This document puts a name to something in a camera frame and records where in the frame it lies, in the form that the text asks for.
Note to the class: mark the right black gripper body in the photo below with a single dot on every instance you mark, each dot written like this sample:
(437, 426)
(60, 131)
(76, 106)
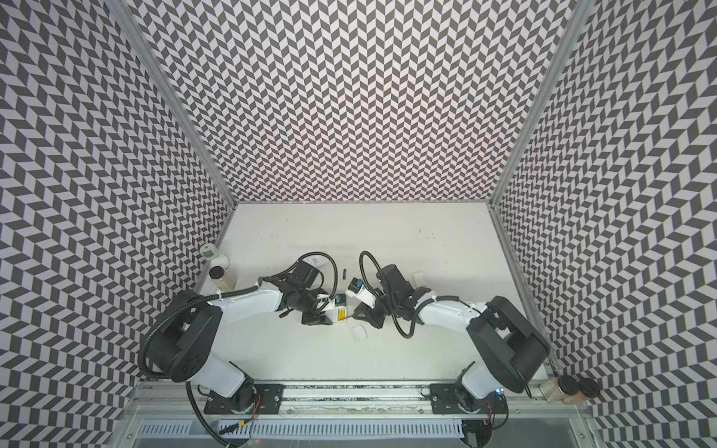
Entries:
(372, 313)

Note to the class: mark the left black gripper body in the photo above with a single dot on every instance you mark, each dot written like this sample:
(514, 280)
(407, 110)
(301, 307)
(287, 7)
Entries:
(308, 301)

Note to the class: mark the white battery cover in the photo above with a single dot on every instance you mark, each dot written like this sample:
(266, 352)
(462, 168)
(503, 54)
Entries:
(418, 279)

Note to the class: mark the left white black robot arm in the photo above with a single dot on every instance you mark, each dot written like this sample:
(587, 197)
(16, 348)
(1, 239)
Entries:
(189, 341)

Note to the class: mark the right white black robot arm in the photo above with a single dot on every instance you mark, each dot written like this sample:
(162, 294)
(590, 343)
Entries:
(510, 348)

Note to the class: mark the jar with black lid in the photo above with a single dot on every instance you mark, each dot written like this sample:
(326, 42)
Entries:
(222, 279)

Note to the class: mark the white bottle green cap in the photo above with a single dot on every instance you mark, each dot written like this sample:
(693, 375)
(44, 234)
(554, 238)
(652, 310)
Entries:
(214, 257)

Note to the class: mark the clear jar black lid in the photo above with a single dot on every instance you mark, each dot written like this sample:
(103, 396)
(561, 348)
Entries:
(560, 388)

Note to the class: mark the brown jar black lid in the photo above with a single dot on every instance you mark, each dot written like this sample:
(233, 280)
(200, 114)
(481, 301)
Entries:
(588, 388)

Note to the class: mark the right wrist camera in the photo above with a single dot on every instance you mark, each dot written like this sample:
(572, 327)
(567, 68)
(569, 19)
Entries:
(357, 290)

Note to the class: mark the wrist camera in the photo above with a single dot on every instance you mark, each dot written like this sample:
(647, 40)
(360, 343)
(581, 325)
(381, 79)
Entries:
(357, 290)
(330, 302)

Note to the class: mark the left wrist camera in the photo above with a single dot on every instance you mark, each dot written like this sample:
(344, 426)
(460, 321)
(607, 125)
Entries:
(330, 302)

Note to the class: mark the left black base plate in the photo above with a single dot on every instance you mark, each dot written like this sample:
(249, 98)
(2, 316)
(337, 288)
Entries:
(248, 400)

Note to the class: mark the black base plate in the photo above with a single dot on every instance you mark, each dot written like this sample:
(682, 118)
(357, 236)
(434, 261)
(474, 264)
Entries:
(248, 400)
(449, 399)

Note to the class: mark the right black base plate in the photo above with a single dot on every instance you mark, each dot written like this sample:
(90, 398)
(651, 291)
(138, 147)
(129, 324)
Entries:
(449, 399)

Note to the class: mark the white slotted cable duct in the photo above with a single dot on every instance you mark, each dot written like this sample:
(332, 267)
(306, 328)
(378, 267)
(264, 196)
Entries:
(312, 429)

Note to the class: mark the aluminium mounting rail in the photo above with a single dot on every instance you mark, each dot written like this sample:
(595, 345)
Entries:
(344, 399)

